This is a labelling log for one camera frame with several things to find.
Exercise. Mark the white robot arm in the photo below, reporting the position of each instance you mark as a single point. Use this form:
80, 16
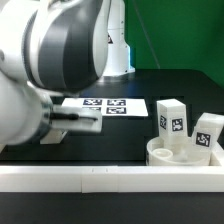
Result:
61, 46

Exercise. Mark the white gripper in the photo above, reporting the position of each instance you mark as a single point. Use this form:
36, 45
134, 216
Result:
76, 119

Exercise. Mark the white frame wall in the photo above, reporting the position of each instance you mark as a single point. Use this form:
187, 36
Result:
91, 179

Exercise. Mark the white marker sheet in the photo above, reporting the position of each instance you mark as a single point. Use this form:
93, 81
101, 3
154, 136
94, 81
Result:
111, 107

